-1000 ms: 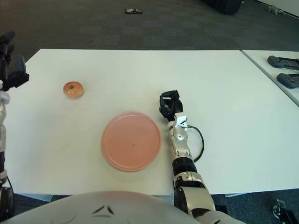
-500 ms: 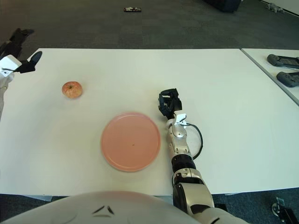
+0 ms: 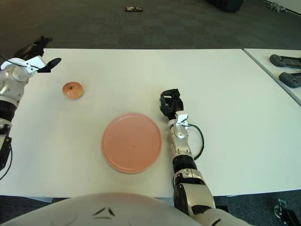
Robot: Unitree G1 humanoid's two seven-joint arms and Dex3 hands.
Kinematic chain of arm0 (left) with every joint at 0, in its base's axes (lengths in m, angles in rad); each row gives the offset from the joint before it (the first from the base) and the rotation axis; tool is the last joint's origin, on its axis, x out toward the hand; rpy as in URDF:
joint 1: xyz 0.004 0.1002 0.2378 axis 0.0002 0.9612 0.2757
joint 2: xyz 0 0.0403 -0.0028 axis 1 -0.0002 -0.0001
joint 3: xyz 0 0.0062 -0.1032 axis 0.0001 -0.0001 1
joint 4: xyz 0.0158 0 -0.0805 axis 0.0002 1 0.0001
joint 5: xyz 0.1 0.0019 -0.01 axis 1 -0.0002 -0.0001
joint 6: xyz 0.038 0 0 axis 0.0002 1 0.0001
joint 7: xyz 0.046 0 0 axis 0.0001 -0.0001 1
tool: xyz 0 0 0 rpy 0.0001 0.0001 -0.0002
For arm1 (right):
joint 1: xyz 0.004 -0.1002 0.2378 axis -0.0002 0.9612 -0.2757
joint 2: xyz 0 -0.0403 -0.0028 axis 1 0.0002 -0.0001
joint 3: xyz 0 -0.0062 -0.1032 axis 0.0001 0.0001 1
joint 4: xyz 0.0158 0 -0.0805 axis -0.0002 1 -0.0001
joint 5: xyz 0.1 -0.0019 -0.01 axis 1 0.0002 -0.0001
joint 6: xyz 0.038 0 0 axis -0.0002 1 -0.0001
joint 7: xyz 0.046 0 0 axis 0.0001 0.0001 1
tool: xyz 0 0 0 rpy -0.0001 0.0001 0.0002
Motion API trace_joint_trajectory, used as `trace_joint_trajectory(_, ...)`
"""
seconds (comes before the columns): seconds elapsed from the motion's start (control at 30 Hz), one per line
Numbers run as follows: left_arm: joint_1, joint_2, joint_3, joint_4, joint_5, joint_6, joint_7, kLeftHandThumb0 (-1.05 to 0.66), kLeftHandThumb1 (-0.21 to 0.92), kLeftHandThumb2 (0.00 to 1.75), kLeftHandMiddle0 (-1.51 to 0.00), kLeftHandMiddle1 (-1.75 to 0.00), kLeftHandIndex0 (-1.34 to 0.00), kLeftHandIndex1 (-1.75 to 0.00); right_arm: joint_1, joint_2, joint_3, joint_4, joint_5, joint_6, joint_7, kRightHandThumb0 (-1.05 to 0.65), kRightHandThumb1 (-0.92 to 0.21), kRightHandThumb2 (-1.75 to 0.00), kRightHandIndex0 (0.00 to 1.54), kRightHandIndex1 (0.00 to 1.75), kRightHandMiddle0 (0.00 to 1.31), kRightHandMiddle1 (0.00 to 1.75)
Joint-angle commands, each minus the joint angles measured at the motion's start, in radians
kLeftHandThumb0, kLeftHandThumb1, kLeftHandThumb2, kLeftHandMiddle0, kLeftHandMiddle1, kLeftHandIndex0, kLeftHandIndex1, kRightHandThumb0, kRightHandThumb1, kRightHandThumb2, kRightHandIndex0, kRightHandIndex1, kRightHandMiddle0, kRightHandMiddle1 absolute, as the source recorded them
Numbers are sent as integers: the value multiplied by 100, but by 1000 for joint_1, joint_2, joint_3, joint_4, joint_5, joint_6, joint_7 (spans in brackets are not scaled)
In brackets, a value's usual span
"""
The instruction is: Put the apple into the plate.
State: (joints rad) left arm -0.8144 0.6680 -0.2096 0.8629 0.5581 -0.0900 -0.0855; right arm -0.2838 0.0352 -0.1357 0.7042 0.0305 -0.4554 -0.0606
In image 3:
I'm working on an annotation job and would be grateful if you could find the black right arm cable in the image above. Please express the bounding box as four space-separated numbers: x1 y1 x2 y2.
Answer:
187 123 205 161

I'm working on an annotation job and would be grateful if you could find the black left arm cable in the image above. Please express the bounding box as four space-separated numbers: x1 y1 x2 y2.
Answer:
0 53 36 181

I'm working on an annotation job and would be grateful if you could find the white left wrist connector block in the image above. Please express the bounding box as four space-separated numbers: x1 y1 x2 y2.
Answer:
24 56 47 73

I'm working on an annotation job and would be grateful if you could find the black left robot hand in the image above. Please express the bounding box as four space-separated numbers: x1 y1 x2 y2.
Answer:
14 35 62 73

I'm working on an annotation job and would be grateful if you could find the dark grey game controller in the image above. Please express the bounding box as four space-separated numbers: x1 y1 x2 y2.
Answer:
269 54 301 70
278 72 301 89

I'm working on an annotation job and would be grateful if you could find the black bag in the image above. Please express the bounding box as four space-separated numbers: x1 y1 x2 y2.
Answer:
206 0 243 13

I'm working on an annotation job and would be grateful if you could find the white right wrist connector block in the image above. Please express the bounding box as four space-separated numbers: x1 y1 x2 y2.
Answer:
176 113 189 125

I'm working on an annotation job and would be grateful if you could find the white wrist connector block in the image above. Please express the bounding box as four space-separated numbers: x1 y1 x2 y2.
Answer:
24 56 47 73
176 113 189 125

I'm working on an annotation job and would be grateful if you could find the black caster wheel stand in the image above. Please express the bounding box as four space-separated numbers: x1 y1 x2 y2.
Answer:
274 199 301 226

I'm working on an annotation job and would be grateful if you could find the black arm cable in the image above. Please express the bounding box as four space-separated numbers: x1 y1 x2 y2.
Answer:
187 123 205 161
0 53 36 181

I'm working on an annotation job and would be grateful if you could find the red yellow apple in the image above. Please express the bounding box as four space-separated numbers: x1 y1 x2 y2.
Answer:
62 81 84 100

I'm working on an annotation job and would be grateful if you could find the pink round plate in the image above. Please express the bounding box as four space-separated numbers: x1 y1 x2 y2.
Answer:
101 113 163 174

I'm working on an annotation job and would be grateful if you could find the silver robot torso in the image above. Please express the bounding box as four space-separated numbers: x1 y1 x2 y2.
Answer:
0 192 200 226

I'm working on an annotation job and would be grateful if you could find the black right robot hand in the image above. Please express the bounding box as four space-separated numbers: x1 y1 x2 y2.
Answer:
159 88 184 120

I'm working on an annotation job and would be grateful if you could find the grey toy robot dog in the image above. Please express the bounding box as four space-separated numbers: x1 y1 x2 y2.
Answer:
268 2 288 13

